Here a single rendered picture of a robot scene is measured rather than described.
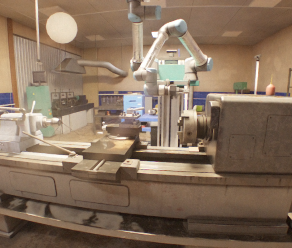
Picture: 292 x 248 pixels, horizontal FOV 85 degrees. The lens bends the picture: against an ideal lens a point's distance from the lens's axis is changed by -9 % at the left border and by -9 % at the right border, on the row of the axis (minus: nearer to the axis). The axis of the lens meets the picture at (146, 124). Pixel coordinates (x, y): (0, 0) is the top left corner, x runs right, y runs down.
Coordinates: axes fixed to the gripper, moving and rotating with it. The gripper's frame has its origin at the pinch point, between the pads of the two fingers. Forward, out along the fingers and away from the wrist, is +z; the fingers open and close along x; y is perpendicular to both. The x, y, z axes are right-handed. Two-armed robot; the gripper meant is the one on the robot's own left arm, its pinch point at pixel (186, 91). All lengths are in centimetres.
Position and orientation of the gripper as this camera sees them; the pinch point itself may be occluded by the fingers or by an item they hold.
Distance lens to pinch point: 141.2
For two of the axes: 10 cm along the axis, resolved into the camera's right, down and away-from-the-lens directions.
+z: 9.8, 0.7, -2.0
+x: -1.9, -1.4, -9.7
